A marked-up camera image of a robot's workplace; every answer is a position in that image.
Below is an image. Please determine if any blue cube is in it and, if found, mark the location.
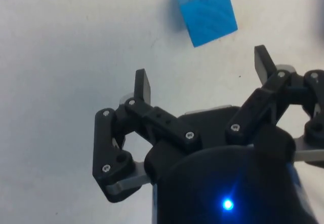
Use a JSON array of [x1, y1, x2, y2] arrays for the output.
[[173, 0, 239, 48]]

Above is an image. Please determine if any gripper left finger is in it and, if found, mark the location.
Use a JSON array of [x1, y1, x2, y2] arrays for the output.
[[92, 68, 203, 204]]

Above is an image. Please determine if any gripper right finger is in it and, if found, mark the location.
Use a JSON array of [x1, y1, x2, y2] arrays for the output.
[[224, 45, 324, 164]]

